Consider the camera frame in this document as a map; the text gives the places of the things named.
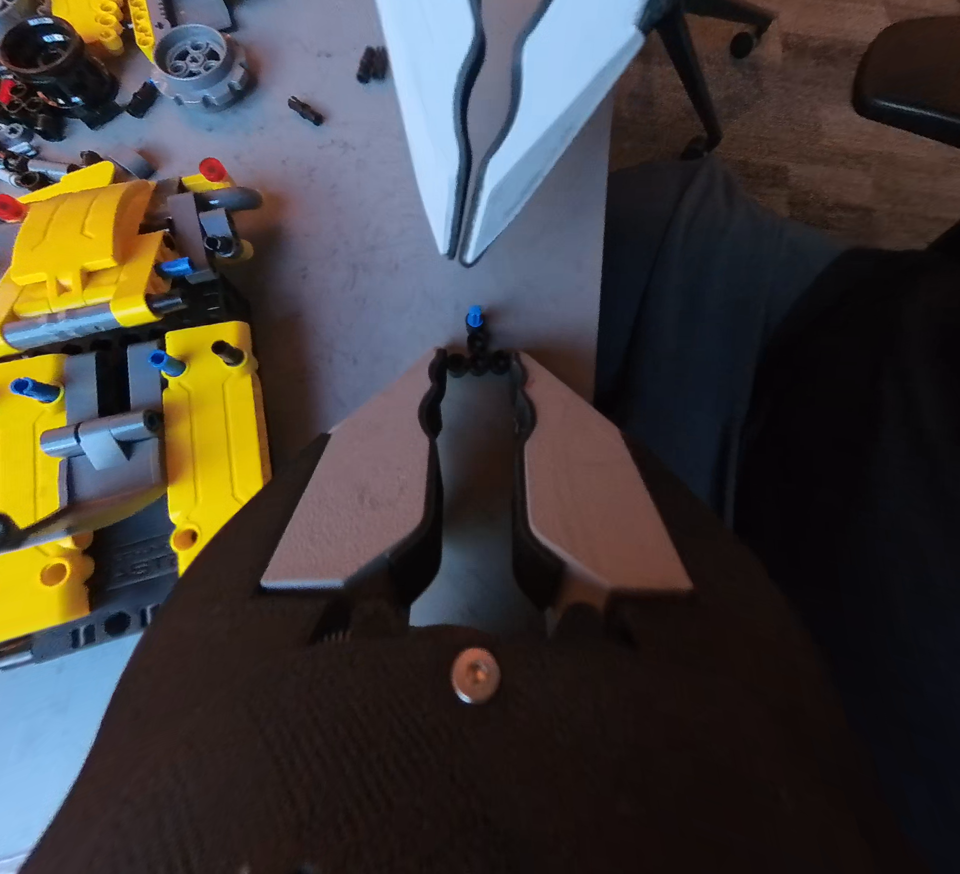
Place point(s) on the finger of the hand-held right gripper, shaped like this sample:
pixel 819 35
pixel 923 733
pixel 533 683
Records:
pixel 420 26
pixel 570 78

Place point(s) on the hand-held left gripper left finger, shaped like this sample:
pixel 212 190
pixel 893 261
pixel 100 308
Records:
pixel 352 491

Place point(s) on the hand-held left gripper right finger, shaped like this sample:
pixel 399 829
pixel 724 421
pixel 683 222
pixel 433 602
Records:
pixel 592 491

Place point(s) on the black connector with blue pin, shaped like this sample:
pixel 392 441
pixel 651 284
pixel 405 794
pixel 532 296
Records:
pixel 474 361

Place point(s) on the black connector pin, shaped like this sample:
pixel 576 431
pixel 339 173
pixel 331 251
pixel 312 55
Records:
pixel 373 63
pixel 306 111

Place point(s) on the black office chair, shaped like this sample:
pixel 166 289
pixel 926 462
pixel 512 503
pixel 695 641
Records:
pixel 694 63

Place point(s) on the person's dark trouser leg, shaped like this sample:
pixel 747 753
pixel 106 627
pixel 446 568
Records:
pixel 675 289

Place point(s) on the black chair seat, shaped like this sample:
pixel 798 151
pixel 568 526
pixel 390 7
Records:
pixel 915 78

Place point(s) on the yellow beam with grey rack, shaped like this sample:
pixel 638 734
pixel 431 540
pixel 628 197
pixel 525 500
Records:
pixel 139 11

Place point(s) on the black toy tire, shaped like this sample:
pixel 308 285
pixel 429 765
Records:
pixel 75 82

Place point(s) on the yellow toy brick vehicle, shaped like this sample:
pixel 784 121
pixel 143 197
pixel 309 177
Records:
pixel 90 251

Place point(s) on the pile of loose toy bricks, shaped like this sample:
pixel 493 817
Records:
pixel 22 165

